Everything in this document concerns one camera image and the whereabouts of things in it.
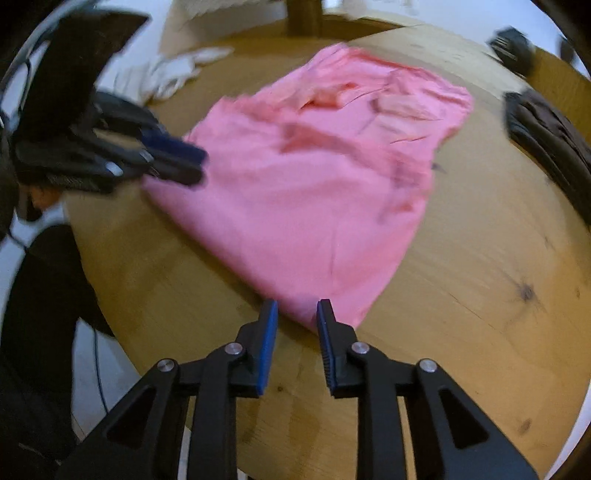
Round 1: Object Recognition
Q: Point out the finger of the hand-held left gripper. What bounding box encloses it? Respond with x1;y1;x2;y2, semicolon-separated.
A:
137;128;208;165
107;149;205;186

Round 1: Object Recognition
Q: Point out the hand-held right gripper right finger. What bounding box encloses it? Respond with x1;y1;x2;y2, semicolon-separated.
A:
317;298;539;480

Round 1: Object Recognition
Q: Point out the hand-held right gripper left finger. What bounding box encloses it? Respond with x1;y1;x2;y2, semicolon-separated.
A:
55;299;280;480

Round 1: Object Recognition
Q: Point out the pink t-shirt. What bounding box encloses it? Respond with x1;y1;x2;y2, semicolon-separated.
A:
142;42;475;332

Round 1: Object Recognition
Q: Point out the white cloth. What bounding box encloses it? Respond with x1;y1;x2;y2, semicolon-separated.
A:
112;45;235;103

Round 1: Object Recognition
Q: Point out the person's leg in black pants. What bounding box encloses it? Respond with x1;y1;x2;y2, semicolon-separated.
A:
0;223;117;467

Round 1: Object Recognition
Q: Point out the dark grey folded cloth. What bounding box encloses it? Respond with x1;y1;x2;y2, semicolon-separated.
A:
502;90;591;219

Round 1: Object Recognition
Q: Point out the brown folded cloth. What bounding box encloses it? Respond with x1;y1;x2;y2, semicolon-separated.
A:
521;88;591;188

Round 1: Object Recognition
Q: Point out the black object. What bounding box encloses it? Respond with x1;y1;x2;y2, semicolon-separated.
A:
488;27;535;78

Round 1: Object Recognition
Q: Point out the thin dark cable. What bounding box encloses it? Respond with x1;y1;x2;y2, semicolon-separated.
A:
91;323;110;412

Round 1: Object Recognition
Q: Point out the wooden post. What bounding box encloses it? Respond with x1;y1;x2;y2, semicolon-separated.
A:
285;0;325;38

